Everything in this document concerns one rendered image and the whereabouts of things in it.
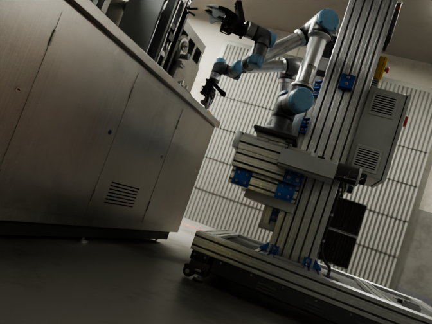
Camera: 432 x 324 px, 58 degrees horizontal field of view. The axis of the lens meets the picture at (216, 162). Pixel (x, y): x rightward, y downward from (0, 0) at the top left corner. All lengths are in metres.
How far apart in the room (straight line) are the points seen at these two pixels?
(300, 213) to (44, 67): 1.41
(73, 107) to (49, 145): 0.17
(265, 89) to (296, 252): 3.71
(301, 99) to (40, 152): 1.16
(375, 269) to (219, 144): 2.56
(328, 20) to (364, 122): 0.55
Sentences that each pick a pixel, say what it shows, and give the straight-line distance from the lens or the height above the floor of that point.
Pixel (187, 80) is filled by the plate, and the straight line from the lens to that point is 3.41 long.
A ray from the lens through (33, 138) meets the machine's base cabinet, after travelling 1.44.
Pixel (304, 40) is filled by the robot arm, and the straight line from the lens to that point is 2.16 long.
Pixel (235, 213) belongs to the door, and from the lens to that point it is 5.27.
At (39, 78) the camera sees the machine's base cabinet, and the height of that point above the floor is 0.58.
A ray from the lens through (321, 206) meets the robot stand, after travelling 2.12.
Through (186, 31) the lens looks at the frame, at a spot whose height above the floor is 1.58.
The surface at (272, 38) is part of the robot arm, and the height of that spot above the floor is 1.21.
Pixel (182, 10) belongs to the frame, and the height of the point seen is 1.33.
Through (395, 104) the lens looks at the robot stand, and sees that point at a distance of 2.21.
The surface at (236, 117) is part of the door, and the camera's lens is 5.47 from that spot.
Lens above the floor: 0.41
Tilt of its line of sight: 5 degrees up
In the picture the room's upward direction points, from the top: 19 degrees clockwise
